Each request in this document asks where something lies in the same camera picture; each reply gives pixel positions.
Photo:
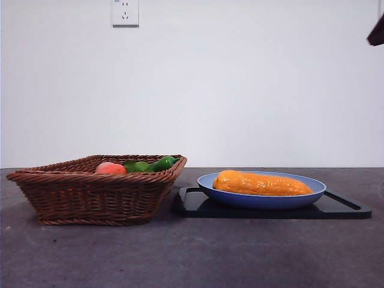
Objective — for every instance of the blue round plate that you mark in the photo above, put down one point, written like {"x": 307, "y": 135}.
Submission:
{"x": 261, "y": 201}

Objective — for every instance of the green leaf vegetable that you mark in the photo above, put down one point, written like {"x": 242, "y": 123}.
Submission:
{"x": 138, "y": 166}

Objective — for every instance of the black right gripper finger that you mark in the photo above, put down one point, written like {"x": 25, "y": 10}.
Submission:
{"x": 378, "y": 33}

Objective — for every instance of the white wall socket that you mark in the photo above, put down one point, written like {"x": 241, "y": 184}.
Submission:
{"x": 126, "y": 13}

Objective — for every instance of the pink orange peach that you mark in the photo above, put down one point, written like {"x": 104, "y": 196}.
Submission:
{"x": 110, "y": 168}

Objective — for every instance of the yellow corn cob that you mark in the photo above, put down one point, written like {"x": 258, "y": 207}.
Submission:
{"x": 261, "y": 183}

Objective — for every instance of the brown wicker basket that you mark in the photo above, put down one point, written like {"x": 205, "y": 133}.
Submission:
{"x": 90, "y": 198}

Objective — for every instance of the dark rectangular tray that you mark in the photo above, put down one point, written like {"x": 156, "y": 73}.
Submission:
{"x": 270, "y": 213}

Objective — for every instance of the green pepper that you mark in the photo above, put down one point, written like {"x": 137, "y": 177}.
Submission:
{"x": 163, "y": 162}

